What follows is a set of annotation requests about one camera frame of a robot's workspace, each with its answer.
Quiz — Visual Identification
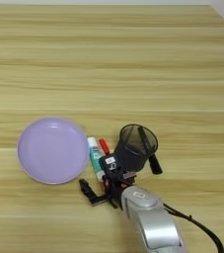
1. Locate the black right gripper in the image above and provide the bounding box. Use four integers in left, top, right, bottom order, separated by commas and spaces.
78, 170, 138, 211

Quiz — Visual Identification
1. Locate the white and teal glue stick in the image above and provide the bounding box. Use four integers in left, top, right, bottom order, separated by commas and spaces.
86, 136, 107, 183

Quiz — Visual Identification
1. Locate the small black box white label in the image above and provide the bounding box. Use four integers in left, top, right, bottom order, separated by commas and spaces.
98, 154, 123, 176

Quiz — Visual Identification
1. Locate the black mesh pen cup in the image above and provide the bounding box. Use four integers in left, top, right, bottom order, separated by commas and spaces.
112, 124, 159, 173

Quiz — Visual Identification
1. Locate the black marker pen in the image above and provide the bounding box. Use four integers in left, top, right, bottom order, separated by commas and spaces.
137, 126, 164, 176

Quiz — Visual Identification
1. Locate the purple round plate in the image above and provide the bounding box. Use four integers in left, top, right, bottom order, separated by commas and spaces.
16, 117, 91, 186

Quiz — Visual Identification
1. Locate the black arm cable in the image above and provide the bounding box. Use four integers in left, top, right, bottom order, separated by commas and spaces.
162, 203, 224, 253

